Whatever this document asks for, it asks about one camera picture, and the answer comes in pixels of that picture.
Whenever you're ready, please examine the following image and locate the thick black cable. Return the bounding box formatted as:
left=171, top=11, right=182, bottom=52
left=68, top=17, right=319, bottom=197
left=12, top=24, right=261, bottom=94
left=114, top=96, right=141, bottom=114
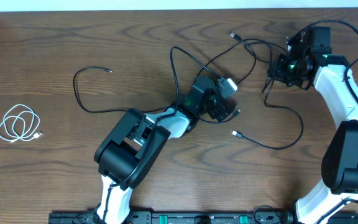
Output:
left=230, top=32, right=305, bottom=151

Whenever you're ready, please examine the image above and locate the thin black cable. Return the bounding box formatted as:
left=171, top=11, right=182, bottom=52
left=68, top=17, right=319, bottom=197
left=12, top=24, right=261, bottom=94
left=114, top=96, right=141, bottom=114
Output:
left=73, top=39, right=288, bottom=125

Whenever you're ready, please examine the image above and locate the white usb cable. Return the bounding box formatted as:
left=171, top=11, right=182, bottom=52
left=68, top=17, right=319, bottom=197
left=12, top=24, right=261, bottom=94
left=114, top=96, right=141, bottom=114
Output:
left=0, top=103, right=44, bottom=144

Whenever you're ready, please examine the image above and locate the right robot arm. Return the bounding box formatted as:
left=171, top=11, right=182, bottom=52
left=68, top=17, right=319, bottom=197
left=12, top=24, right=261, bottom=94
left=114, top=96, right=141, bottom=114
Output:
left=268, top=22, right=358, bottom=223

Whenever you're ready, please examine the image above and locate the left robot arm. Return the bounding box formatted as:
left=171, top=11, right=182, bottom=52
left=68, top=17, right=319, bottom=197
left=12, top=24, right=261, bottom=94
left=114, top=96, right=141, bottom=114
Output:
left=93, top=76, right=238, bottom=223

